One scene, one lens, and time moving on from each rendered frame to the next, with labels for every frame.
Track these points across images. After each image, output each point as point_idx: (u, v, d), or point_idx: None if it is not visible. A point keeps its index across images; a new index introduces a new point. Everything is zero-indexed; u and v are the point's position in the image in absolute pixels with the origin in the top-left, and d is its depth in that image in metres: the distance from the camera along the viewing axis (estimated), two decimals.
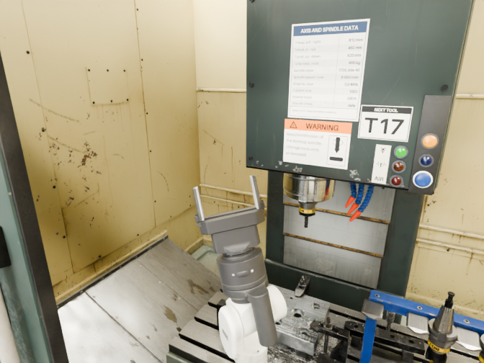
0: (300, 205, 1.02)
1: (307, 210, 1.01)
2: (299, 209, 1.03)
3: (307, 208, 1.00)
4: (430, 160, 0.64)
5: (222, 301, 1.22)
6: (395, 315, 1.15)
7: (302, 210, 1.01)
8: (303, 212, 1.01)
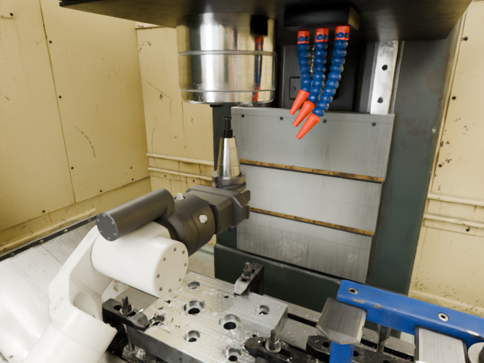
0: None
1: None
2: None
3: None
4: None
5: (110, 302, 0.75)
6: None
7: None
8: None
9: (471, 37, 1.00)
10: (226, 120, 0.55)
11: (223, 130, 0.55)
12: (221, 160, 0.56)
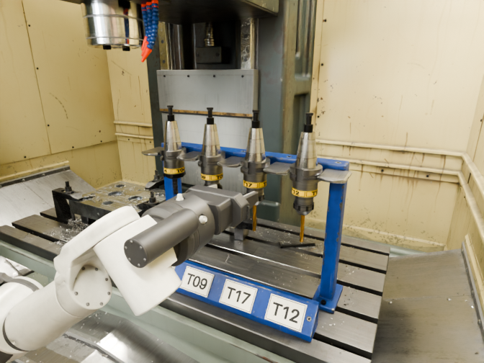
0: (163, 163, 0.77)
1: (169, 170, 0.76)
2: (163, 169, 0.79)
3: (169, 166, 0.76)
4: None
5: (59, 189, 1.14)
6: None
7: (165, 170, 0.77)
8: (166, 172, 0.77)
9: (328, 19, 1.40)
10: (168, 108, 0.74)
11: (167, 115, 0.74)
12: (166, 137, 0.75)
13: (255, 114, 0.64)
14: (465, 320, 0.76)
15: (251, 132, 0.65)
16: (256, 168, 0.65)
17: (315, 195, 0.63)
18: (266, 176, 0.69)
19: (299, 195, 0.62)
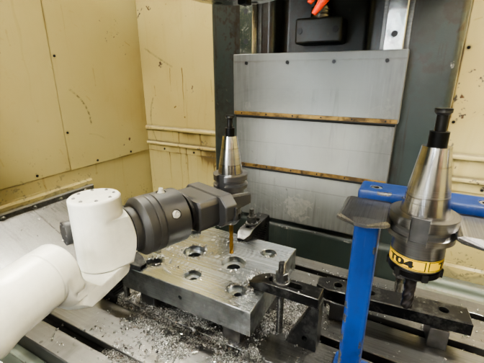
0: (401, 245, 0.32)
1: (423, 264, 0.32)
2: (393, 257, 0.34)
3: (425, 256, 0.31)
4: None
5: None
6: None
7: (409, 262, 0.32)
8: (410, 268, 0.32)
9: None
10: (444, 115, 0.29)
11: (434, 134, 0.30)
12: (425, 189, 0.30)
13: (227, 120, 0.55)
14: None
15: (222, 141, 0.56)
16: (225, 183, 0.56)
17: None
18: (243, 192, 0.59)
19: None
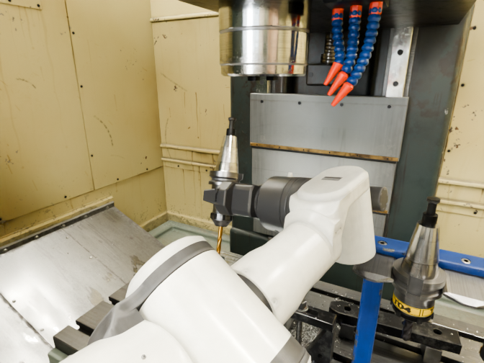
0: (402, 295, 0.43)
1: (418, 310, 0.42)
2: (395, 302, 0.44)
3: (419, 305, 0.42)
4: None
5: None
6: None
7: (408, 308, 0.43)
8: (409, 312, 0.43)
9: (480, 27, 1.05)
10: (433, 204, 0.40)
11: (426, 217, 0.40)
12: (419, 256, 0.41)
13: (233, 122, 0.60)
14: None
15: (233, 140, 0.59)
16: (241, 179, 0.59)
17: None
18: None
19: None
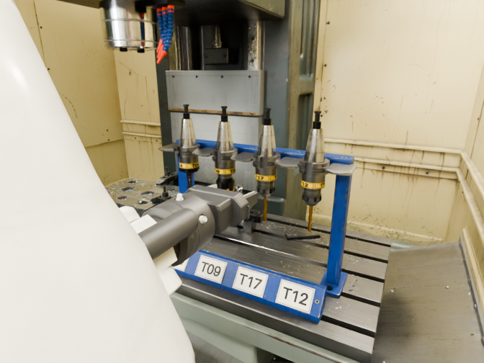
0: (178, 158, 0.82)
1: (185, 165, 0.81)
2: (178, 164, 0.84)
3: (184, 161, 0.81)
4: None
5: None
6: (242, 191, 1.12)
7: (181, 164, 0.82)
8: (181, 167, 0.82)
9: (331, 21, 1.45)
10: (184, 106, 0.79)
11: (183, 114, 0.79)
12: (181, 135, 0.80)
13: (266, 112, 0.69)
14: (462, 305, 0.81)
15: (263, 129, 0.70)
16: (268, 162, 0.70)
17: (323, 187, 0.68)
18: (276, 169, 0.74)
19: (308, 187, 0.67)
